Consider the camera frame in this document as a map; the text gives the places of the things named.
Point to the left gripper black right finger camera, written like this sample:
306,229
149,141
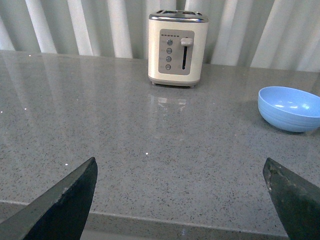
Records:
296,201

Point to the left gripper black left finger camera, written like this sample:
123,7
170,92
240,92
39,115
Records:
60,213

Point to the blue bowl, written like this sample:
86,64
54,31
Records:
289,109

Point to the cream two-slot toaster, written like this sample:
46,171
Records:
176,45

